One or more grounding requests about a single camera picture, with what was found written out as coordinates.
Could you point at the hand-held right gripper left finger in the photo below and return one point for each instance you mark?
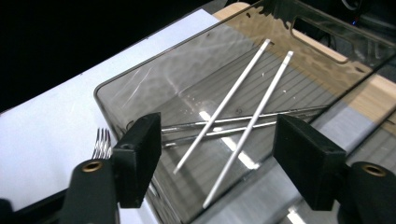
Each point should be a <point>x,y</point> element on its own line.
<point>137,161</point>

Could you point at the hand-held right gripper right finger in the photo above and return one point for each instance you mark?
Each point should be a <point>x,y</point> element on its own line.
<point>308,161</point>

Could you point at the white chopstick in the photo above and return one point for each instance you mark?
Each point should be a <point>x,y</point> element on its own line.
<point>269,93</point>
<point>231,93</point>

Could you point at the metal chopstick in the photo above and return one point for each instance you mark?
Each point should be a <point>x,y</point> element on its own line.
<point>236,118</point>
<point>230,131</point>

